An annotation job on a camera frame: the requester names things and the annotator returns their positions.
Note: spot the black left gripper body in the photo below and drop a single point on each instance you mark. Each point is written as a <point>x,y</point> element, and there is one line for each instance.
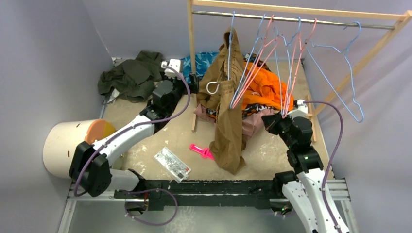
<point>192,85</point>

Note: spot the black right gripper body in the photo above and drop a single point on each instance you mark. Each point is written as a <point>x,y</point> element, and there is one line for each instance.
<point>273,121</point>

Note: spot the pink shorts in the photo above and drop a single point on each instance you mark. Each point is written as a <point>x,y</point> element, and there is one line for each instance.
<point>250,125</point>

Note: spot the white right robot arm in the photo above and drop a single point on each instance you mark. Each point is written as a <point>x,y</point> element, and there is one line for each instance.
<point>305,186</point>

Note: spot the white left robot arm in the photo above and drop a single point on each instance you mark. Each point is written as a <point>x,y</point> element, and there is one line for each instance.
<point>91,166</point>

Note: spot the blue patterned shorts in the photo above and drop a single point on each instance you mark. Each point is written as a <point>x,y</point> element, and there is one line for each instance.
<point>203,61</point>

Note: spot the tan khaki shorts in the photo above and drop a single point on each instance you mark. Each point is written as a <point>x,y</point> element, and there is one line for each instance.
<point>216,93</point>

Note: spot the camouflage patterned shorts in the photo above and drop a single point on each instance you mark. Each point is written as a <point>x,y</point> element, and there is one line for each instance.
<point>245,113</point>

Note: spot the light blue hanger holding shorts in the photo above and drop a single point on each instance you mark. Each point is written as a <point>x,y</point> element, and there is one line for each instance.
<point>230,45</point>

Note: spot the orange shorts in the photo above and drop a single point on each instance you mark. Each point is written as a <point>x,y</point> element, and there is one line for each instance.
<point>266,89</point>

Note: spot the dark green shorts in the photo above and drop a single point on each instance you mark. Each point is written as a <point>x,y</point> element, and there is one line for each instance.
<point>134,78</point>

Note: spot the pink plastic clip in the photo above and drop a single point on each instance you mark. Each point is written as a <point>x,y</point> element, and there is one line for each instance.
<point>204,152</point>

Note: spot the clear plastic packet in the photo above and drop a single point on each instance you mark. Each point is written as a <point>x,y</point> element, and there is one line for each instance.
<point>175,167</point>

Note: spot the white cylindrical bin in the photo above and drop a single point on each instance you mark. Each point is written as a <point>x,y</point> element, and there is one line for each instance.
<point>60,145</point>

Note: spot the wooden clothes rack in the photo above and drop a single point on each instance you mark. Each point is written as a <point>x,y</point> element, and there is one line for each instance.
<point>392,31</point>

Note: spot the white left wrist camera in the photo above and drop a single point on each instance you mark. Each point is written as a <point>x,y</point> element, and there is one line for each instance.
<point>172,68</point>

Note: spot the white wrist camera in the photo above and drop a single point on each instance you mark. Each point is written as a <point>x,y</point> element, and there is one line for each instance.
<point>300,109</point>
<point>172,68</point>

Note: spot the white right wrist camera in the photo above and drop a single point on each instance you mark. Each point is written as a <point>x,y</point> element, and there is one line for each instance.
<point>300,109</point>

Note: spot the light blue wire hanger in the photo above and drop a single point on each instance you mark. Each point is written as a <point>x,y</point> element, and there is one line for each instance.
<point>244,75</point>

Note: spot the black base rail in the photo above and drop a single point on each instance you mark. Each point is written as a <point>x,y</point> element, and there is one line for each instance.
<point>260,194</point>

